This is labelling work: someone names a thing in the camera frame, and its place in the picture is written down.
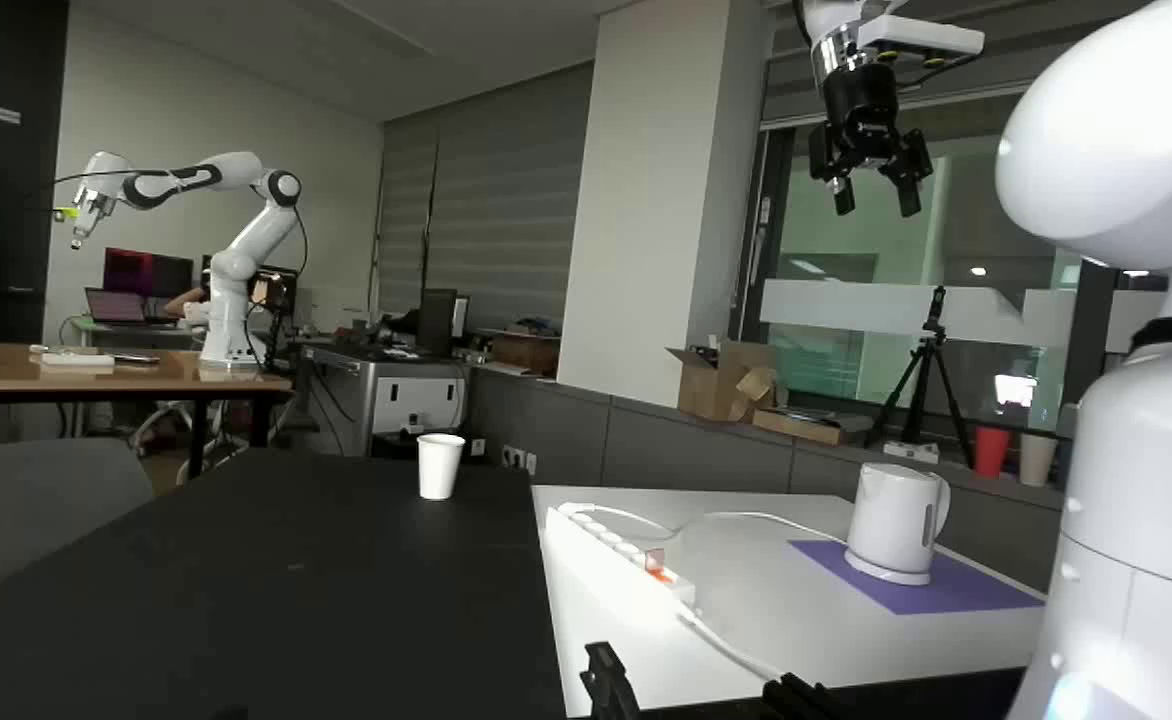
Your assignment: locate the white power cable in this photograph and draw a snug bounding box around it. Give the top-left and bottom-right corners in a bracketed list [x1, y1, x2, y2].
[539, 499, 869, 689]

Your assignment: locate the black camera tripod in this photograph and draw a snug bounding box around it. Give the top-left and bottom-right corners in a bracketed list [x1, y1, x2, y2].
[863, 288, 976, 462]

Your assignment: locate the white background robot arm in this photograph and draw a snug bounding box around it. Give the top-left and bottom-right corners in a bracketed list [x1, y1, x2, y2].
[57, 150, 305, 367]

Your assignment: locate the beige paper cup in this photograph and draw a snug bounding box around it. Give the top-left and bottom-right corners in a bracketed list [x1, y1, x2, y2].
[1018, 430, 1054, 487]

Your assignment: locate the white paper cup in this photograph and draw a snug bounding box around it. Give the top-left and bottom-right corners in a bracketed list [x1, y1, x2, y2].
[415, 430, 462, 499]

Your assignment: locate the cardboard box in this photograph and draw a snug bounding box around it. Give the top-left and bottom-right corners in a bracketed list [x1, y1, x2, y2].
[676, 338, 774, 422]

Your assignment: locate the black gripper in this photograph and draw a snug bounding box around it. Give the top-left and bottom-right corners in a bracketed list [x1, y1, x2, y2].
[810, 65, 933, 214]

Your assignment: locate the red cup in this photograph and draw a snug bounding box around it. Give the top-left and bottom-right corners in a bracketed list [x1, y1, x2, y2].
[972, 422, 1011, 478]

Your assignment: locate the wooden table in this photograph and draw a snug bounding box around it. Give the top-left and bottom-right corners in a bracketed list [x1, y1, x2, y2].
[0, 344, 290, 477]

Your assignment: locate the dark computer monitor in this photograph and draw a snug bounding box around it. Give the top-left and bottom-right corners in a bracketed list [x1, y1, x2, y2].
[103, 246, 194, 294]

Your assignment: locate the seated person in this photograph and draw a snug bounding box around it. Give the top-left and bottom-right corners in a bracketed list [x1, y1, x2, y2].
[159, 285, 206, 323]

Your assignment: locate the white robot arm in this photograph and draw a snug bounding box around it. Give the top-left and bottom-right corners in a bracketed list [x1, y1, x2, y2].
[997, 0, 1172, 720]

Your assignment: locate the white power strip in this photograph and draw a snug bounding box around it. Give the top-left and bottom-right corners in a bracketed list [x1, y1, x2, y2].
[563, 513, 697, 604]

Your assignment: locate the black table clamp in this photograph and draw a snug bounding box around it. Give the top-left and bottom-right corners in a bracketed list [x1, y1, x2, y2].
[578, 638, 639, 720]

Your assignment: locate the white electric kettle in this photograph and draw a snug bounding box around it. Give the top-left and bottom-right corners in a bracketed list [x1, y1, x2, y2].
[844, 462, 952, 583]

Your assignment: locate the purple mat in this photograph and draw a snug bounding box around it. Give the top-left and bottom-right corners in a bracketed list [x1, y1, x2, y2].
[788, 537, 1047, 618]

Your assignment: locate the grey metal cabinet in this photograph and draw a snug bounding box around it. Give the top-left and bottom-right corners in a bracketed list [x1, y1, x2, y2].
[295, 347, 468, 454]

